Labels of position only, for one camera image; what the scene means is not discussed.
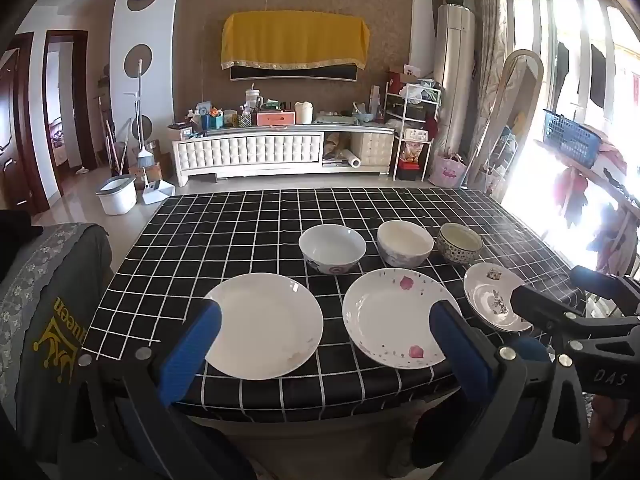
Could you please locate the hanging red garment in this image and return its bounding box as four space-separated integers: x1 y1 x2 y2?
552 167 589 228

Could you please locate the cream bowl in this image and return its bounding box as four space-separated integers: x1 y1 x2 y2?
377 220 435 268

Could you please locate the white metal storage rack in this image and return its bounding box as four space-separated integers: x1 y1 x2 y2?
392 81 442 182

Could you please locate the white bowl with blue pattern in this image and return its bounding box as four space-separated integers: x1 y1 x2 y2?
299 224 367 275

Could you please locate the pink bag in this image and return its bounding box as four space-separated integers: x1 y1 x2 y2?
430 152 467 188

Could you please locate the grey embroidered chair cover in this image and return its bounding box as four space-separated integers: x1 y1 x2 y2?
0 222 113 463

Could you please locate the standing air conditioner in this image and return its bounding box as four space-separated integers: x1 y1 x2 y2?
433 4 476 161

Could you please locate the patterned curtain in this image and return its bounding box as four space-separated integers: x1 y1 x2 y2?
470 0 508 186

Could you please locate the dark wooden door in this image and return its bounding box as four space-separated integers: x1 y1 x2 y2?
0 32 49 216

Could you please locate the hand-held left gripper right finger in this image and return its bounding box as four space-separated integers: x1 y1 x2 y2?
410 300 601 480

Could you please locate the white tufted TV cabinet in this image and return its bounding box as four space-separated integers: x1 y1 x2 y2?
172 125 396 187

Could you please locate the person's right hand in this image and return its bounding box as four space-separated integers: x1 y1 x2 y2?
589 394 626 463

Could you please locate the white dustpan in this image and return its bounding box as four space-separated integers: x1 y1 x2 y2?
135 180 176 206

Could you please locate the plain white plate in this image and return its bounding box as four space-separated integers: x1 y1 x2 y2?
204 273 325 381

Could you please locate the white mop bucket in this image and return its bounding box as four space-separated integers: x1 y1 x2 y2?
96 175 137 216

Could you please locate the small floral white plate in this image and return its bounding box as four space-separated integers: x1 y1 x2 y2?
463 262 535 333

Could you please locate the small patterned bowl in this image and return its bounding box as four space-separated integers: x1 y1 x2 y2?
436 223 484 265

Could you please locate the black wall television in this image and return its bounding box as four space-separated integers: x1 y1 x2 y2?
230 62 359 82

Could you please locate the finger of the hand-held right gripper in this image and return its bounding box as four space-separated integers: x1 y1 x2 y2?
570 265 640 304
510 282 591 342

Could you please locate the leaning ironing board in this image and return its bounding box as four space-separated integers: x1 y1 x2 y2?
467 49 544 196

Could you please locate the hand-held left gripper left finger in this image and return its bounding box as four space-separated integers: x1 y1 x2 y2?
75 300 223 480

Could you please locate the white broom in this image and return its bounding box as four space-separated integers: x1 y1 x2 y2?
131 60 157 168

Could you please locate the black checked tablecloth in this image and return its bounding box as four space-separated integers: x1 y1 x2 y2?
82 187 596 423

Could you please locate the blue plastic basket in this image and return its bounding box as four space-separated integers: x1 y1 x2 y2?
542 109 602 169

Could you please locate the pink drawer box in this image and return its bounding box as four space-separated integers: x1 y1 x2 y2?
256 110 296 127

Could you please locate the yellow cloth cover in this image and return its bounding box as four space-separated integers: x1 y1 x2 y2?
220 10 371 70

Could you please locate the white plate with pink petals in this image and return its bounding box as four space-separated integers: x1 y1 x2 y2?
342 268 463 370

